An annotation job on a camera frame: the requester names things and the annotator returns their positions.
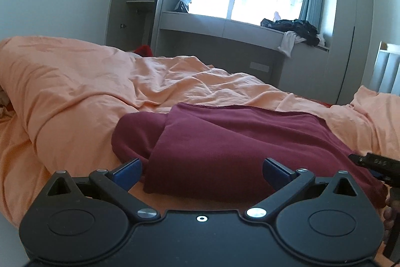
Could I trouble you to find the pile of dark clothes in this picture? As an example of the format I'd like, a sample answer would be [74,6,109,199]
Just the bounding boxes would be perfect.
[260,18,320,46]

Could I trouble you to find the white cloth hanging off ledge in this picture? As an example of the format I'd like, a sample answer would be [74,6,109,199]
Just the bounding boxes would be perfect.
[277,31,306,58]

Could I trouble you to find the dark red knit garment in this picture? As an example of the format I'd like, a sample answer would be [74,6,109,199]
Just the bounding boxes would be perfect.
[111,103,388,208]

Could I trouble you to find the red object on floor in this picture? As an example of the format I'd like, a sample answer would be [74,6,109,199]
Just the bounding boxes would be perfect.
[134,45,153,58]

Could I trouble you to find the orange duvet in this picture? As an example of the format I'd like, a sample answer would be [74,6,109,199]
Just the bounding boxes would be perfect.
[1,37,399,226]

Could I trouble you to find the person's right hand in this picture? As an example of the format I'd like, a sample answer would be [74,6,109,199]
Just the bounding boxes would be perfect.
[382,197,399,243]

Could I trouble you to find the tall grey closet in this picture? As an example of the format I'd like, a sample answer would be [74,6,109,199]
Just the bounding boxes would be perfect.
[321,0,374,104]

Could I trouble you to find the grey padded headboard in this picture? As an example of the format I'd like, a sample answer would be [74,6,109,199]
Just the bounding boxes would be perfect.
[369,41,400,96]

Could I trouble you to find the grey window seat cabinet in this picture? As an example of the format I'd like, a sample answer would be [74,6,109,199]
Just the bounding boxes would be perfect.
[154,12,328,100]

